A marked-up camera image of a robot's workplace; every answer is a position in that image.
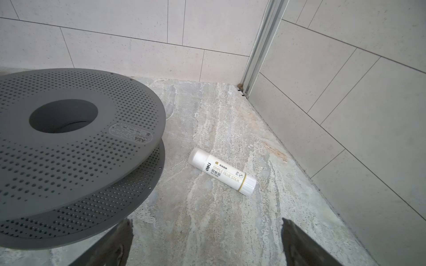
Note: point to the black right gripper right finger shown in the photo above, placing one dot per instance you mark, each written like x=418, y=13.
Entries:
x=301, y=250

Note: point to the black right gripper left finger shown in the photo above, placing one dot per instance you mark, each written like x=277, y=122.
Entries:
x=111, y=250

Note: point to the grey perforated cable spool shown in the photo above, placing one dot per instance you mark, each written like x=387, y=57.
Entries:
x=81, y=149

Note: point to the white glue stick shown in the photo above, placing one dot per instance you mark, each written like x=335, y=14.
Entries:
x=222, y=171

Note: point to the aluminium corner wall profile right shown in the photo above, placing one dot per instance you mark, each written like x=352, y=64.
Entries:
x=272, y=17

